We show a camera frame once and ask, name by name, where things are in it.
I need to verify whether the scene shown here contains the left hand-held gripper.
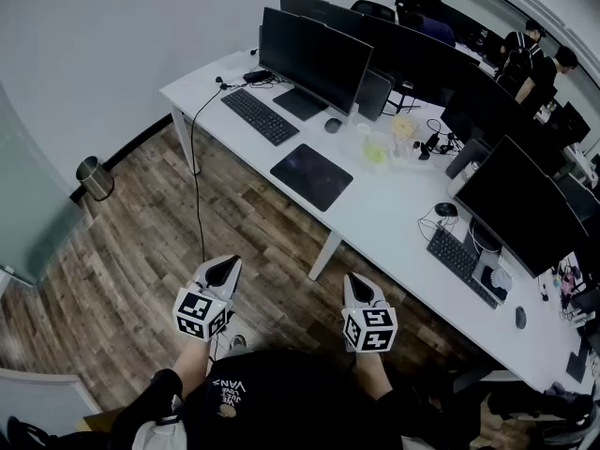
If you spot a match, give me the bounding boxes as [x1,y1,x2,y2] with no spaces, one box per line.
[172,254,243,344]

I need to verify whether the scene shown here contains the dark grey upright panel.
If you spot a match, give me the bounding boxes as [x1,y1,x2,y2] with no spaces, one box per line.
[354,67,396,123]
[444,138,492,180]

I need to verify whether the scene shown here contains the long black cable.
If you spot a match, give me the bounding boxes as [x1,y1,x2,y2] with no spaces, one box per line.
[188,76,235,263]

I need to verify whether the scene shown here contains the person's black shirt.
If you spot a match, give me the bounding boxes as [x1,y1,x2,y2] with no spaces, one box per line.
[109,348,482,450]

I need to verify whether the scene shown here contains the frosted glass panel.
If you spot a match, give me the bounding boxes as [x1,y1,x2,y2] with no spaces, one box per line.
[0,81,89,287]

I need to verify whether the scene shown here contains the white desk leg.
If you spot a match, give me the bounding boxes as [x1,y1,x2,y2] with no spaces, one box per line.
[307,230,344,281]
[170,105,202,176]

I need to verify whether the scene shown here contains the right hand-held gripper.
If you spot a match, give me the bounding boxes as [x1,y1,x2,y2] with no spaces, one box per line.
[341,272,399,353]

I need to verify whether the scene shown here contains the black computer monitor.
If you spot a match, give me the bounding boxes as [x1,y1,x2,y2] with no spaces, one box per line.
[454,134,590,279]
[440,62,567,178]
[278,0,365,33]
[359,13,483,108]
[258,7,375,123]

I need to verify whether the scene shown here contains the person's light grey shorts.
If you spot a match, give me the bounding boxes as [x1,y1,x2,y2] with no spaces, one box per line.
[132,418,189,450]

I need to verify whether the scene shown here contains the metal waste bin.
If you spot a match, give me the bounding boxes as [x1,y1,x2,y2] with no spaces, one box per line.
[75,155,115,203]

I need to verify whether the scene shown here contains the person's left forearm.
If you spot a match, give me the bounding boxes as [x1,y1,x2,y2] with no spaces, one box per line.
[170,333,215,396]

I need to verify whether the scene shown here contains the black office chair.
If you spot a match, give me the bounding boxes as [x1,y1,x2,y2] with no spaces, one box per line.
[350,0,396,23]
[448,367,600,450]

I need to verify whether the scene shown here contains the person's right forearm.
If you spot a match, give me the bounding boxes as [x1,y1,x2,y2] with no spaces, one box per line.
[352,350,394,400]

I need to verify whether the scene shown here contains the yellow packet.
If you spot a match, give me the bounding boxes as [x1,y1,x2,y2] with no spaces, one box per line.
[390,114,419,139]

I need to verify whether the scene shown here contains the black notebook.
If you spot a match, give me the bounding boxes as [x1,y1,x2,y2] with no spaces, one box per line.
[565,339,592,384]

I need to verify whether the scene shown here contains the black keyboard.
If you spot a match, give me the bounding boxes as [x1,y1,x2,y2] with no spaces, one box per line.
[219,87,301,147]
[426,226,501,310]

